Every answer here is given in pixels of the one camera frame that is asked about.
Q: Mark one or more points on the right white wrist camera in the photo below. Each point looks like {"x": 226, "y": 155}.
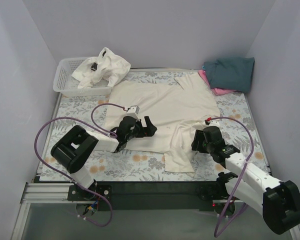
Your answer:
{"x": 212, "y": 122}

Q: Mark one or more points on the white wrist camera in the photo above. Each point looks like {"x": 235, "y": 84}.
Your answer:
{"x": 133, "y": 111}
{"x": 212, "y": 122}

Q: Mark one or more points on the aluminium frame rail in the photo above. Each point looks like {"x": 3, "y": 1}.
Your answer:
{"x": 46, "y": 192}

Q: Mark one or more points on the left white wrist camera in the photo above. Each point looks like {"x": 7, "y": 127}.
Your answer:
{"x": 133, "y": 111}

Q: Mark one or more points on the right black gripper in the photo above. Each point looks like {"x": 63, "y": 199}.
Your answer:
{"x": 197, "y": 141}

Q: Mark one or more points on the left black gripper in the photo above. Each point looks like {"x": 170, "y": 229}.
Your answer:
{"x": 142, "y": 128}

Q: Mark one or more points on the cream t shirt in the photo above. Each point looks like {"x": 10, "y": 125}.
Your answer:
{"x": 176, "y": 110}

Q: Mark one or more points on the white crumpled t shirt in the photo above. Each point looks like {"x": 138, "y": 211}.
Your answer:
{"x": 107, "y": 65}

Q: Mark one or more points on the white plastic laundry basket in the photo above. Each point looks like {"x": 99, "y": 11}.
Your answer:
{"x": 67, "y": 85}

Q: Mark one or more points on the pink folded t shirt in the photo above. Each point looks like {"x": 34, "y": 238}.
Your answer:
{"x": 215, "y": 90}

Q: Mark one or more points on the teal folded t shirt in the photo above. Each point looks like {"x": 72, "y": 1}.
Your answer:
{"x": 233, "y": 73}

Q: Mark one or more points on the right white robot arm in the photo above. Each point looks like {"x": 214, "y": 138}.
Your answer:
{"x": 276, "y": 201}

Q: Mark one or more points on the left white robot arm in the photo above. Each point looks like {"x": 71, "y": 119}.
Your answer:
{"x": 75, "y": 147}

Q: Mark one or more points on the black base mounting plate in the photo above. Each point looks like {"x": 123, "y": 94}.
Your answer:
{"x": 162, "y": 195}

